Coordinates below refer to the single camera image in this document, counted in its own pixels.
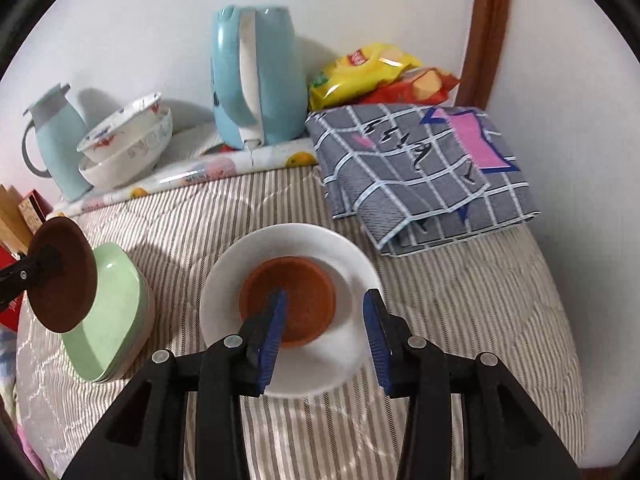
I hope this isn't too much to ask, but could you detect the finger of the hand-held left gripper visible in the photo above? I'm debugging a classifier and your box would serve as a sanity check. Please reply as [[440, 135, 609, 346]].
[[0, 245, 63, 311]]

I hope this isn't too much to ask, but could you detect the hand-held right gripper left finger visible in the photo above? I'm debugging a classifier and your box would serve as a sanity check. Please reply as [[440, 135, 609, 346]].
[[62, 287, 290, 480]]

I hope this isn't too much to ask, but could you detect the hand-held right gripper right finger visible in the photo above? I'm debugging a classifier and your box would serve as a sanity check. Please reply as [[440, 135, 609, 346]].
[[362, 287, 583, 480]]

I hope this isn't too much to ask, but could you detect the small brown bowl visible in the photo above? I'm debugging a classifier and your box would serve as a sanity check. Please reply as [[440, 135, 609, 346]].
[[29, 217, 96, 334], [238, 256, 337, 351]]

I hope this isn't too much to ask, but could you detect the plain white bowl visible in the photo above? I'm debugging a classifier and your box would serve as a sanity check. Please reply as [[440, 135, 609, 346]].
[[199, 224, 383, 400]]

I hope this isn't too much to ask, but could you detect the green square plate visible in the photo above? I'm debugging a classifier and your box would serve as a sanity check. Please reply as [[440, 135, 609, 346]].
[[62, 242, 156, 383]]

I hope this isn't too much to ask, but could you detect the red paper bag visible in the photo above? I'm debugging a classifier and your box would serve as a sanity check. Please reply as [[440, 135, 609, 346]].
[[0, 252, 26, 332]]

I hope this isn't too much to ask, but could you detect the patterned cardboard box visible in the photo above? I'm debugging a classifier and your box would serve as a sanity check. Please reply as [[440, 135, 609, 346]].
[[17, 189, 53, 233]]

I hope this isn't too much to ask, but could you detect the striped quilted blanket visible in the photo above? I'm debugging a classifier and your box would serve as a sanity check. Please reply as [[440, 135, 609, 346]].
[[15, 162, 586, 480]]

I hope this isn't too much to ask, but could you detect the light blue thermos jug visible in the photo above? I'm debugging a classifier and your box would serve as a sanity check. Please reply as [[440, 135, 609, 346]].
[[21, 82, 93, 202]]

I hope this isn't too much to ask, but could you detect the large white serving bowl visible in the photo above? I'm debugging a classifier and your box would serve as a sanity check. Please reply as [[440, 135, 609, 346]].
[[78, 107, 173, 191]]

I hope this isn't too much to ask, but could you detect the blue patterned white bowl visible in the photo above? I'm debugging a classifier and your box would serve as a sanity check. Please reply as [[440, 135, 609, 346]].
[[76, 92, 163, 163]]

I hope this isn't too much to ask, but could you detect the grey plaid folded cloth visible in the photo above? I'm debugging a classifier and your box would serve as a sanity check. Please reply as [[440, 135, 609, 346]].
[[305, 102, 542, 257]]

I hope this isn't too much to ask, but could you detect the fruit printed table mat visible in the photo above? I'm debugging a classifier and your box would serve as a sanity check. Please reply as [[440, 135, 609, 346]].
[[52, 125, 321, 218]]

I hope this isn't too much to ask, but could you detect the red snack bag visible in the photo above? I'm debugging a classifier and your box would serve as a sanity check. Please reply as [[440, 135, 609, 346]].
[[367, 66, 460, 107]]

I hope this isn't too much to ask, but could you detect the yellow snack bag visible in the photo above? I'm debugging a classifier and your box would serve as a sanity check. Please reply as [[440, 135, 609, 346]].
[[308, 42, 423, 111]]

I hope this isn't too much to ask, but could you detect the light blue electric kettle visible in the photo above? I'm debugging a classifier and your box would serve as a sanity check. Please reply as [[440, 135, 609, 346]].
[[210, 5, 308, 151]]

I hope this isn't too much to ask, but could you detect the brown wooden door frame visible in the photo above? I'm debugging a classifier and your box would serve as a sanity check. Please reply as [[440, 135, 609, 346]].
[[457, 0, 513, 108]]

